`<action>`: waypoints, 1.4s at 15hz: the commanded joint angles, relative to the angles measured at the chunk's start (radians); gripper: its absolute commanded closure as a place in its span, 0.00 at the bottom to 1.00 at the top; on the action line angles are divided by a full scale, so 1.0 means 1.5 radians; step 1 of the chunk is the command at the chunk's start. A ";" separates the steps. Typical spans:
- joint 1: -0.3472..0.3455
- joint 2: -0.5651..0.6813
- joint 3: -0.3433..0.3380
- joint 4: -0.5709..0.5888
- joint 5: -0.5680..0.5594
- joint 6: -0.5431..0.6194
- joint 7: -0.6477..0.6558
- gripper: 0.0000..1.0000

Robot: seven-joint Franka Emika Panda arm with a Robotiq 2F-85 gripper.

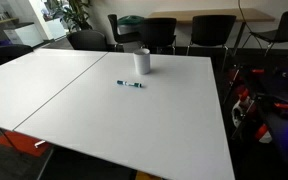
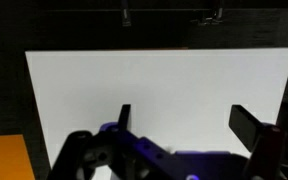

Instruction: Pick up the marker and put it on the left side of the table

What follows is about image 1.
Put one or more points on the teal dry erase marker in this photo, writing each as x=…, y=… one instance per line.
x=125, y=83

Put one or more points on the white cylindrical cup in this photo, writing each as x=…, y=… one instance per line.
x=142, y=60

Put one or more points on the black chair back middle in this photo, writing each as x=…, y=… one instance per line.
x=158, y=33

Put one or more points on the black chair back left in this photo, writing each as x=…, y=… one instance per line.
x=126, y=35

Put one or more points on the green bag on chair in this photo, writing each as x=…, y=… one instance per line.
x=130, y=20

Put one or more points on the black chair near table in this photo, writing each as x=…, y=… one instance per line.
x=91, y=40

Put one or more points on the black chair back centre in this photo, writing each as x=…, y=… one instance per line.
x=210, y=31

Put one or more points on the green potted plant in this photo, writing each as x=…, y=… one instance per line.
x=72, y=12

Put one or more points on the black robot stand with clamps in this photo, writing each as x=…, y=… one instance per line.
x=267, y=93

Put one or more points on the white cabinet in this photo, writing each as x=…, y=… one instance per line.
x=24, y=33

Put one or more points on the red floor mat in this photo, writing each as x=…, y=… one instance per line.
x=23, y=143

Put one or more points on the black chair far left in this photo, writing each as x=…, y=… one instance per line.
x=10, y=52

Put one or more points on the black chair back right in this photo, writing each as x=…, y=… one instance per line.
x=279, y=35

